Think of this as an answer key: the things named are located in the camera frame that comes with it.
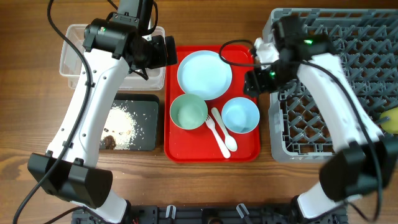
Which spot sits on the white plastic spoon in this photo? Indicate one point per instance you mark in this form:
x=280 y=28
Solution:
x=229 y=141

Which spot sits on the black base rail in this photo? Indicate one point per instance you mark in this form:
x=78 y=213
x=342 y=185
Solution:
x=266 y=214

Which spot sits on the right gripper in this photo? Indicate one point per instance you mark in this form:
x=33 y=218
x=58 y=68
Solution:
x=254 y=79

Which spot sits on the green bowl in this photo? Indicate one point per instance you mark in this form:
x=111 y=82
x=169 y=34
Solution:
x=188 y=111

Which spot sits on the light blue plate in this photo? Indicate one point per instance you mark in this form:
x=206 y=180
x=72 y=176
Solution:
x=203 y=73

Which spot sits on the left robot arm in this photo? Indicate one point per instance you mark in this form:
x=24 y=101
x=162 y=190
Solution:
x=113 y=47

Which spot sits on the grey dishwasher rack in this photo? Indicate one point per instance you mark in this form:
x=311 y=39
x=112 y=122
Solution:
x=366 y=41

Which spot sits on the yellow plastic cup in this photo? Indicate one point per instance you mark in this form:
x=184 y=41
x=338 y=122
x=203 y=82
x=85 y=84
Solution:
x=389 y=121

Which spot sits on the light blue bowl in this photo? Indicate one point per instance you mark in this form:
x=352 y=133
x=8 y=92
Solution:
x=240 y=115

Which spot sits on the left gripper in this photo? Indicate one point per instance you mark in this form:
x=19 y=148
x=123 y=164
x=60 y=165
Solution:
x=161 y=59

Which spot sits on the clear plastic bin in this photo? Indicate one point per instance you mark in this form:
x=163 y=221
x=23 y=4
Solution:
x=70 y=65

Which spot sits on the red serving tray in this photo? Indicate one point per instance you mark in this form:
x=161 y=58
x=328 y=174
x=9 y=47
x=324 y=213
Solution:
x=199 y=145

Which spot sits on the white plastic fork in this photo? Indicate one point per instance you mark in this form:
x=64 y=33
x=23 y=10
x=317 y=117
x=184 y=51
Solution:
x=211 y=125

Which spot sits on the brown food chunk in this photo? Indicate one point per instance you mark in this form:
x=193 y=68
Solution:
x=109 y=142

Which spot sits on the black plastic tray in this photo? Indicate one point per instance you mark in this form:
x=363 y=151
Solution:
x=146 y=107

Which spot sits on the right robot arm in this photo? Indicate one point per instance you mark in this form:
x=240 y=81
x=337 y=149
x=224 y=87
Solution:
x=364 y=157

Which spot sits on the white rice pile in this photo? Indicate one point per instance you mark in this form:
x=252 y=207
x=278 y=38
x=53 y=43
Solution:
x=124 y=128

